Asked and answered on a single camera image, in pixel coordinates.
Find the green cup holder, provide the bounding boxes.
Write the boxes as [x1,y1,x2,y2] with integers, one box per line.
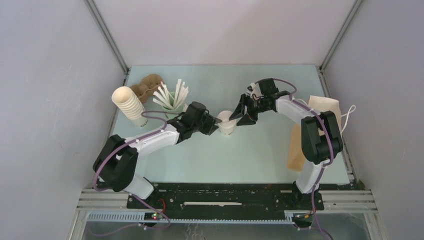
[162,92,185,119]

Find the single paper cup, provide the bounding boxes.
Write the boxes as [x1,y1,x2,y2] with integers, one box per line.
[217,110,237,136]

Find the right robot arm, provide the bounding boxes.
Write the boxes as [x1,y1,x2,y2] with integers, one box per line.
[229,78,344,209]

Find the black front rail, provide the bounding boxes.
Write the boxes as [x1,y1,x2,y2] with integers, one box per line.
[76,180,379,229]

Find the white plastic cup lid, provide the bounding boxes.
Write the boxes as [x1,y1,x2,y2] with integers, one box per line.
[217,110,236,128]

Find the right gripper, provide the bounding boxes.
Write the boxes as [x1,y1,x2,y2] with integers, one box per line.
[228,93,270,127]

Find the brown paper bag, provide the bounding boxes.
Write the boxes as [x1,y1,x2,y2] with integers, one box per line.
[286,95,357,172]

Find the stack of paper cups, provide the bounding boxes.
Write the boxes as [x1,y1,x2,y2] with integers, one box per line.
[111,86,148,127]

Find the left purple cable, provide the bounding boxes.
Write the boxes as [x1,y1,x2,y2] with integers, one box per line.
[86,110,171,238]

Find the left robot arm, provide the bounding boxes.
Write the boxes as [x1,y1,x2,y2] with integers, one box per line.
[93,101,222,208]

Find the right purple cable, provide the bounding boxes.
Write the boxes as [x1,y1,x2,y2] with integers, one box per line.
[255,78,335,240]

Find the purple cable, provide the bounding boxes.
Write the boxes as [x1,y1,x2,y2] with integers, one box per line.
[86,110,171,238]
[255,78,335,240]

